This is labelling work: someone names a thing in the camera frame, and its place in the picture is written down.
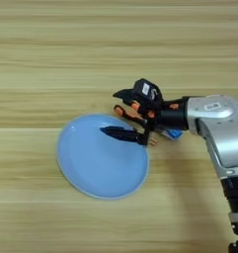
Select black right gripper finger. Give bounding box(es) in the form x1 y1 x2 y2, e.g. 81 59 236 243
112 88 136 102
99 126 151 147

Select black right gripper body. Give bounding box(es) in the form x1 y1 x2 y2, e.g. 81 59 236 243
141 96 191 132

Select blue glue stick tube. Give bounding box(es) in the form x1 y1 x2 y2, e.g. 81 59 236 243
163 127 184 142

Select round blue plate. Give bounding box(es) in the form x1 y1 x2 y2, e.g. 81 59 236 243
55 113 150 201

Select orange and black pliers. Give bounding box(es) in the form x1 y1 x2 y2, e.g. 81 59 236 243
114 100 154 128

